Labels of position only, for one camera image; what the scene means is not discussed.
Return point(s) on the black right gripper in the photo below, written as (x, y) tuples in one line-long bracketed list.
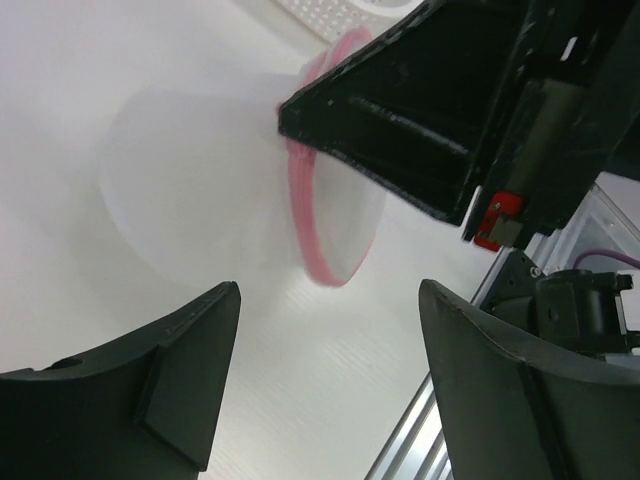
[(572, 113)]

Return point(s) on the white plastic basket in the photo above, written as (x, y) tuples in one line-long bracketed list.
[(329, 19)]

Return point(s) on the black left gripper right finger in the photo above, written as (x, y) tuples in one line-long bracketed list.
[(514, 406)]

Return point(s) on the aluminium mounting rail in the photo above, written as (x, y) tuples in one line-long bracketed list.
[(577, 289)]

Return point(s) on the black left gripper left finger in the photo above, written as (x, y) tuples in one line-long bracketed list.
[(143, 406)]

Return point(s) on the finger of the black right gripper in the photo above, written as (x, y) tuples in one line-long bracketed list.
[(409, 109)]

